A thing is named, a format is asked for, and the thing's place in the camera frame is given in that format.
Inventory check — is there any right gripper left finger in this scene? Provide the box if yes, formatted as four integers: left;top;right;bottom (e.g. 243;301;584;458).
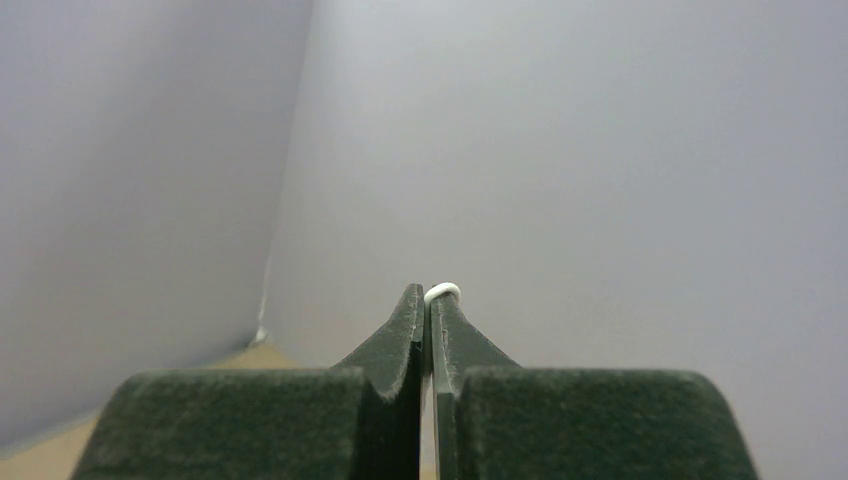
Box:
73;284;424;479

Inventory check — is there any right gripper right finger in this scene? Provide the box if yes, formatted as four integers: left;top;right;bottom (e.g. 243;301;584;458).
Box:
430;292;757;479

